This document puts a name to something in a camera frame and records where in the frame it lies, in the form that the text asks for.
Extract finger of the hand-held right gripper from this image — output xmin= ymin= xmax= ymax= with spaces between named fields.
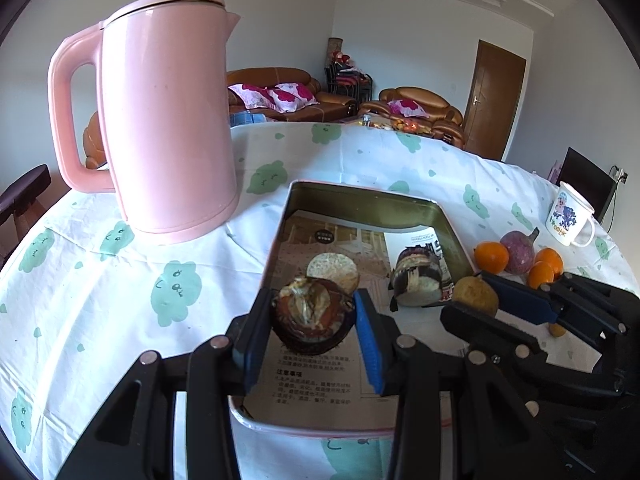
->
xmin=440 ymin=304 xmax=548 ymax=368
xmin=480 ymin=271 xmax=628 ymax=342

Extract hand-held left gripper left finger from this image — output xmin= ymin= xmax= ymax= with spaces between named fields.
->
xmin=55 ymin=287 xmax=275 ymax=480

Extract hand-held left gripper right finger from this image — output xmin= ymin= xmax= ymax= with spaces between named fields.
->
xmin=352 ymin=289 xmax=556 ymax=480

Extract orange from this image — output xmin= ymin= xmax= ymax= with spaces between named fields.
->
xmin=534 ymin=248 xmax=564 ymax=273
xmin=473 ymin=241 xmax=511 ymax=273
xmin=528 ymin=261 xmax=556 ymax=290

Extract brown dried fruit shell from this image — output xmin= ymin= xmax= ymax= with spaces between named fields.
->
xmin=271 ymin=277 xmax=357 ymax=356

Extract dark cut fruit shell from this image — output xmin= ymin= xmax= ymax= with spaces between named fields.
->
xmin=390 ymin=245 xmax=443 ymax=308

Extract beige round fruit slice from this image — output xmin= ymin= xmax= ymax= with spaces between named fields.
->
xmin=306 ymin=252 xmax=360 ymax=296

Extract pink metal tin box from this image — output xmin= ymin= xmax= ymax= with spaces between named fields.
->
xmin=227 ymin=180 xmax=476 ymax=433

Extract purple pointed fruit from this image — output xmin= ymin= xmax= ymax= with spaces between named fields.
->
xmin=500 ymin=227 xmax=541 ymax=274

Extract white printed mug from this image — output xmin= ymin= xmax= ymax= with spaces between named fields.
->
xmin=545 ymin=181 xmax=596 ymax=248

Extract printed paper leaflet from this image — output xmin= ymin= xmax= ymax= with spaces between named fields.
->
xmin=245 ymin=208 xmax=453 ymax=413

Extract black television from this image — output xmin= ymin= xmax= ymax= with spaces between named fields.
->
xmin=555 ymin=147 xmax=616 ymax=231

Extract brown wooden door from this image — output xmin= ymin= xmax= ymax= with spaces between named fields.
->
xmin=462 ymin=39 xmax=527 ymax=162

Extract wooden coffee table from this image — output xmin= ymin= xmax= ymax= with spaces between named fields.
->
xmin=345 ymin=115 xmax=436 ymax=136

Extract pink floral pillow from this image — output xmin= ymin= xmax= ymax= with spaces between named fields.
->
xmin=387 ymin=99 xmax=425 ymax=117
xmin=265 ymin=82 xmax=321 ymax=113
xmin=228 ymin=83 xmax=278 ymax=111

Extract blue checked blanket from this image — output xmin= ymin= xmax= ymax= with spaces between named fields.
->
xmin=231 ymin=110 xmax=268 ymax=128

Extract brown leather armchair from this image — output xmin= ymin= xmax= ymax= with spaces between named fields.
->
xmin=357 ymin=86 xmax=465 ymax=150
xmin=82 ymin=110 xmax=108 ymax=170

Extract pink electric kettle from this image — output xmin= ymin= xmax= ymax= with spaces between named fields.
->
xmin=47 ymin=0 xmax=240 ymax=246

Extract stacked dark chairs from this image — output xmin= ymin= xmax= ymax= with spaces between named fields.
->
xmin=325 ymin=62 xmax=375 ymax=103

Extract brown leather sofa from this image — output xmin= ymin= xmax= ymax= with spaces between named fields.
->
xmin=226 ymin=66 xmax=358 ymax=123

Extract dark cushioned wooden stool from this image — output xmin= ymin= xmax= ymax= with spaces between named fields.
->
xmin=0 ymin=164 xmax=52 ymax=251

